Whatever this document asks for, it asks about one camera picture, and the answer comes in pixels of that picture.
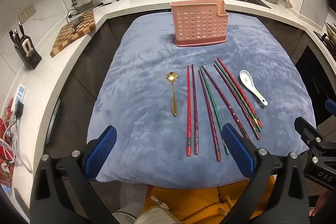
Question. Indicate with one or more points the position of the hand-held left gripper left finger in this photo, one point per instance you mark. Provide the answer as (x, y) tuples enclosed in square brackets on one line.
[(101, 150)]

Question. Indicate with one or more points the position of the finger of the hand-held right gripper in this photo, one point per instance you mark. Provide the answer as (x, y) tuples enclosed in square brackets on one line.
[(307, 132), (331, 106)]

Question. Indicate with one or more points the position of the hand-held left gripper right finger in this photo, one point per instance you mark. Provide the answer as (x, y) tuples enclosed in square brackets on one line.
[(237, 150)]

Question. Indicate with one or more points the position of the maroon chopstick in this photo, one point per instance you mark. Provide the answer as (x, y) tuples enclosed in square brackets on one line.
[(225, 102), (209, 116), (232, 95), (194, 108)]

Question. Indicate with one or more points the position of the green chopstick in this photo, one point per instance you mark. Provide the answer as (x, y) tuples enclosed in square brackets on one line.
[(213, 108), (237, 95)]

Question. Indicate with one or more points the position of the red chopstick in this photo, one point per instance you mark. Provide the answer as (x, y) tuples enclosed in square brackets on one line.
[(188, 108), (241, 95)]

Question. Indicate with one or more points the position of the white ceramic soup spoon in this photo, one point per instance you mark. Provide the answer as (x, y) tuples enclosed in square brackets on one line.
[(246, 79)]

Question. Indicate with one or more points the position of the gold flower-shaped spoon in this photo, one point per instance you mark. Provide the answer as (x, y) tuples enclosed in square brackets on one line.
[(170, 77)]

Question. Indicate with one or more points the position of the pink perforated utensil holder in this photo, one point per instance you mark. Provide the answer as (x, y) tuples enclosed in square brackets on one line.
[(199, 24)]

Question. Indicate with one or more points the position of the person's right hand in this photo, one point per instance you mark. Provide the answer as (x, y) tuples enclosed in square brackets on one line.
[(316, 205)]

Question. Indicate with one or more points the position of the gas stove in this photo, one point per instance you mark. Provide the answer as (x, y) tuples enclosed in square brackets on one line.
[(328, 37)]

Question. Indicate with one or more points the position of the yellow clothing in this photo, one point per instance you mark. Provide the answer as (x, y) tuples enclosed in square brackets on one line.
[(189, 200)]

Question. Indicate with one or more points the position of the blue plush blanket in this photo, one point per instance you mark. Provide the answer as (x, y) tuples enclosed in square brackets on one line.
[(147, 98)]

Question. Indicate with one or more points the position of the beige zipper bag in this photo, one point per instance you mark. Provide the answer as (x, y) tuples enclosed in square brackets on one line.
[(155, 214)]

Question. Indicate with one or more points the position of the black charger plug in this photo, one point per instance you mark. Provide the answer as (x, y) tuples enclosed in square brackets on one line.
[(19, 109)]

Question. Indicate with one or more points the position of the red bag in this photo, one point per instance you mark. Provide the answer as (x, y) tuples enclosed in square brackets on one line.
[(4, 161)]

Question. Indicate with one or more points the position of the white power strip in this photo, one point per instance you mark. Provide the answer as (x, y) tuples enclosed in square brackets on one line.
[(20, 90)]

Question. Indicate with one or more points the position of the checkered wooden cutting board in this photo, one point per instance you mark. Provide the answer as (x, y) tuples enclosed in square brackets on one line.
[(71, 37)]

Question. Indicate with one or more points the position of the black knife block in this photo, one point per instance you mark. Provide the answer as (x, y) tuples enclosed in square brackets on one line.
[(29, 56)]

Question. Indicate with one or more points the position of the beige wall socket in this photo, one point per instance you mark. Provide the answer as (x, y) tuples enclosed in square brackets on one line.
[(26, 14)]

